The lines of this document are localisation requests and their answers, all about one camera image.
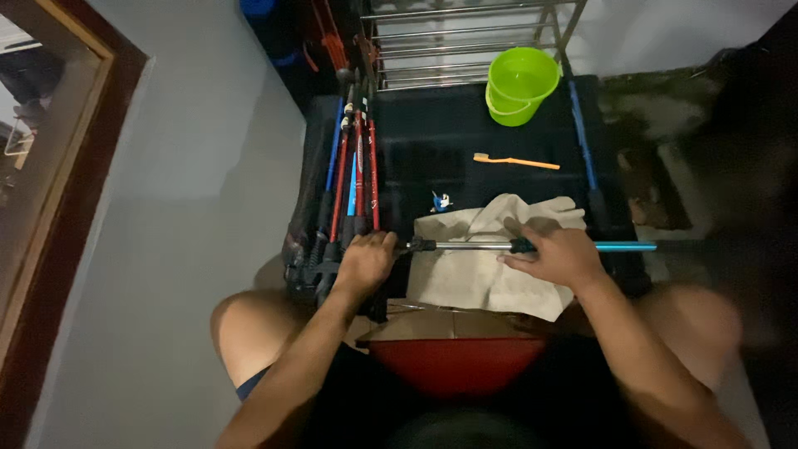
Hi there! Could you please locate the person's right hand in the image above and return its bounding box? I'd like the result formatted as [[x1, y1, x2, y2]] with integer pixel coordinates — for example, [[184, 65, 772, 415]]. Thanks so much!
[[497, 224, 604, 292]]

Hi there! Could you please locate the person's left hand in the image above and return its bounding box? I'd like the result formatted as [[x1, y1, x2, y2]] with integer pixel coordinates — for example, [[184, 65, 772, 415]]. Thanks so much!
[[332, 230, 400, 301]]

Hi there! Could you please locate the silver and teal trekking pole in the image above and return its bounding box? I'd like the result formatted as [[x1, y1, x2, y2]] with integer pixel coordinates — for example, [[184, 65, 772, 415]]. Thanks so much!
[[392, 236, 658, 256]]

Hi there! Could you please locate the light blue trekking pole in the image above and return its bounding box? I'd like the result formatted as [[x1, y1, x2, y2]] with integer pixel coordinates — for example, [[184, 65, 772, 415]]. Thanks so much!
[[344, 150, 359, 244]]

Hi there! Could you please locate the white cloth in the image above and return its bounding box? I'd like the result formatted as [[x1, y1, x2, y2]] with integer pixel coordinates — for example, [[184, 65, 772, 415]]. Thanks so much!
[[406, 192, 587, 323]]

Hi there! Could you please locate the orange toothbrush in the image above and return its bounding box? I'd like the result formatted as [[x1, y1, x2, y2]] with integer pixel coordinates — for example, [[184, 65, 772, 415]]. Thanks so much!
[[473, 153, 561, 171]]

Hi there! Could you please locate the blue and black trekking pole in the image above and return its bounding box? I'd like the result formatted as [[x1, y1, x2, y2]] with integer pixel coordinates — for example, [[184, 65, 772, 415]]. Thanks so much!
[[564, 78, 615, 241]]

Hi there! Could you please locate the person's left leg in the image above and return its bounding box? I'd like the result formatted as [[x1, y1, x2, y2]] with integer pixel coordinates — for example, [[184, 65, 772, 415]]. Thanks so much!
[[209, 288, 350, 403]]

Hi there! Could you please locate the person's leg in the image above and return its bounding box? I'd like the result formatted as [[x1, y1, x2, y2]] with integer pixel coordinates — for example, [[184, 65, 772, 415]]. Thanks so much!
[[614, 284, 746, 394], [209, 288, 350, 403]]

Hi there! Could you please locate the black storage case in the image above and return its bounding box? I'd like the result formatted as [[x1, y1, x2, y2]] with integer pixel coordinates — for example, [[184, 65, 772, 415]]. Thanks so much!
[[283, 75, 652, 300]]

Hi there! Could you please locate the red plastic stool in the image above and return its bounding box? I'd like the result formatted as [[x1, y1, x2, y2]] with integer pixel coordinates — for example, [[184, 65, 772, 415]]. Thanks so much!
[[367, 337, 551, 400]]

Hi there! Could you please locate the person's right leg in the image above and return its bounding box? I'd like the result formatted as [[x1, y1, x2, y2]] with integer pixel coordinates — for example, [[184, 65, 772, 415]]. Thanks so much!
[[614, 284, 746, 394]]

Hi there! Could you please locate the person's black shirt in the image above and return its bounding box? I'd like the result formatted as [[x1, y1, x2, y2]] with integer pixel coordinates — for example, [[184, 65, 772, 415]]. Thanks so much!
[[274, 340, 649, 449]]

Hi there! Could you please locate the green plastic bucket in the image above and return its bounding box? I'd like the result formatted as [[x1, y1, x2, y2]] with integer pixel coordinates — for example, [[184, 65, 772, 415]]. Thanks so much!
[[485, 47, 563, 128]]

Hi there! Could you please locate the steel tube rack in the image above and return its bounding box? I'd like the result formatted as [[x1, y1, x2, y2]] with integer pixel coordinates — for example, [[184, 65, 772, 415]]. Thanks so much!
[[358, 0, 589, 93]]

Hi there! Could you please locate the orange strap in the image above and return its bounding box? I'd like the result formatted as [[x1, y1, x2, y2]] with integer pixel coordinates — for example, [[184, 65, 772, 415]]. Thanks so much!
[[302, 0, 350, 74]]

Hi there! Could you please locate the brown wooden door frame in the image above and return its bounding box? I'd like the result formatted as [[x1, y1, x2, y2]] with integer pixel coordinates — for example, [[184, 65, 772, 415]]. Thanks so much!
[[0, 0, 150, 449]]

